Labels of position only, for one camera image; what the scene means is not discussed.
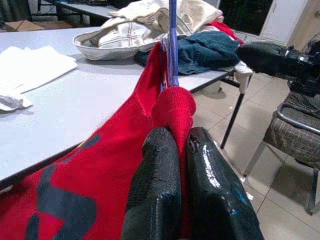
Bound red shirt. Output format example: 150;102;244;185
0;39;198;240

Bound cream fleece garment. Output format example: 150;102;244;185
108;0;224;35

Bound black metal table leg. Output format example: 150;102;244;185
220;91;246;150

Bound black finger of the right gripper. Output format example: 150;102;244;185
236;41;291;75

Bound plaid metal-frame chair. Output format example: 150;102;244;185
242;93;320;216

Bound white hanging cloth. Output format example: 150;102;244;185
234;61;254;94

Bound purple wire hanger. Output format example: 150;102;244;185
160;0;181;89

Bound white long table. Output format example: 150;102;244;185
37;0;121;26

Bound cream denim jacket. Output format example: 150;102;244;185
72;19;181;61

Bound open cardboard box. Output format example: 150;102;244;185
4;19;44;33

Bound white cabinet door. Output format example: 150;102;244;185
259;0;315;44

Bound red garment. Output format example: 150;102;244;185
211;20;245;46

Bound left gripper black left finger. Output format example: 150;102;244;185
120;126;183;240

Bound beige cloth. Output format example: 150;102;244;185
0;92;34;112

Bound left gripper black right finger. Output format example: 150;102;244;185
186;126;266;240

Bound blue jeans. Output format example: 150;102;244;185
135;31;241;76

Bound white folded shirt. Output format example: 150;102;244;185
0;45;79;95

